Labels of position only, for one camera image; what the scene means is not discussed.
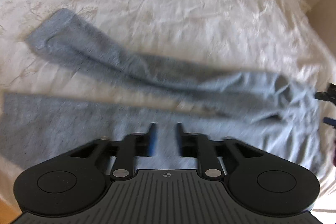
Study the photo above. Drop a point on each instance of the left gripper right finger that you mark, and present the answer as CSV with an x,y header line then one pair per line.
x,y
204,150

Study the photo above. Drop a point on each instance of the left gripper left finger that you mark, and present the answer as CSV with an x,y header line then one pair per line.
x,y
127,150

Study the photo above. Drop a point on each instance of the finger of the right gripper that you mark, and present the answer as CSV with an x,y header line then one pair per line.
x,y
329,121

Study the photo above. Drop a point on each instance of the grey-blue knit pants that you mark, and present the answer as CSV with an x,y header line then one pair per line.
x,y
265,110

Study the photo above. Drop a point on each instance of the cream embroidered bedspread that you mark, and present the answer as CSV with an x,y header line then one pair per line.
x,y
271,35

